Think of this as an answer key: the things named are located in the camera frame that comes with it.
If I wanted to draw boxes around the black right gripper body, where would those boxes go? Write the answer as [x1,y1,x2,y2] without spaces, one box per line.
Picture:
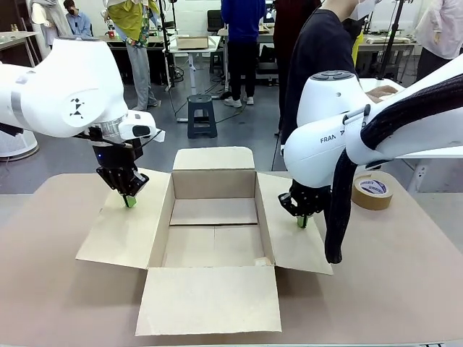
[289,179,332,204]

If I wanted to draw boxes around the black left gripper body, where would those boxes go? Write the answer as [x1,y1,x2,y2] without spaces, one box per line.
[88,126,143,181]

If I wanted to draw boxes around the large cardboard box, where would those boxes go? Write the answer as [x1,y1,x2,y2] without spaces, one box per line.
[75,146,334,337]

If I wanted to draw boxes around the person's left hand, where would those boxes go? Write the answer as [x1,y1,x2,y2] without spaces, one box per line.
[364,85,396,105]

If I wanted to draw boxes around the brown packing tape roll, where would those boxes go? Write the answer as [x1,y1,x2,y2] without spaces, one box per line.
[351,172,395,210]

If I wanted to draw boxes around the desk with dark panel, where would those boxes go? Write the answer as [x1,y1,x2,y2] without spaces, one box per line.
[92,34,169,86]

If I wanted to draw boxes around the dark plastic step stool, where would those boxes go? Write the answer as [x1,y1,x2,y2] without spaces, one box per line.
[186,93,218,140]

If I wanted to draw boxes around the white height-adjustable desk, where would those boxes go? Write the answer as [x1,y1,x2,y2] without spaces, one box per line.
[166,35,222,91]

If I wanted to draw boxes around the white side table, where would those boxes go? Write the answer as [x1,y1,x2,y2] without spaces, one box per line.
[356,77,463,192]

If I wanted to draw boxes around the black tripod pole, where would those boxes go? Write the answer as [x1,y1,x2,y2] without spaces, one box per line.
[158,0,175,91]

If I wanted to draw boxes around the shallow cardboard box on desk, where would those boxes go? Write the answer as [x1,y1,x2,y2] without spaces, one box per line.
[175,35,210,51]

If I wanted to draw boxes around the person in light blue shirt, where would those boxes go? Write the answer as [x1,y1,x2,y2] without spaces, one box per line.
[63,0,94,39]

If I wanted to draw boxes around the person in black t-shirt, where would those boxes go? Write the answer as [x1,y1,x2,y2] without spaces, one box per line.
[279,0,379,146]

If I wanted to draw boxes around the figure in yellow apron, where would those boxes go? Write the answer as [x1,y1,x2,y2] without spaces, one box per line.
[352,30,364,69]

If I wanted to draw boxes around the figure in dark red coat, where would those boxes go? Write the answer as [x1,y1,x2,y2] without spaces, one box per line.
[271,0,323,135]

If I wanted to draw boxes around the black office chair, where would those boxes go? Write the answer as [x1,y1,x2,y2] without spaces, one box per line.
[207,9,227,37]

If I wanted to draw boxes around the black slanted stand pole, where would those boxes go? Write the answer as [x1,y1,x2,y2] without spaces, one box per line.
[375,0,406,80]

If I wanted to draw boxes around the person in blue sweater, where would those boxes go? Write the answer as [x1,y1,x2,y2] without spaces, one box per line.
[220,0,267,108]

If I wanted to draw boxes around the person in pale pink shirt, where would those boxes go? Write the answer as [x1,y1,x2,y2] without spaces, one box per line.
[415,0,463,84]

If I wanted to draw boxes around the black right arm cable sleeve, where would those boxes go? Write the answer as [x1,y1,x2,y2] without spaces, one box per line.
[324,74,463,265]

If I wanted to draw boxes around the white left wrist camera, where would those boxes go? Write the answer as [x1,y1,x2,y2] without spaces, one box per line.
[118,110,166,143]

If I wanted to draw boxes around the white round pedestal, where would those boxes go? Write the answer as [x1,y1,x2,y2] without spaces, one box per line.
[0,128,40,160]

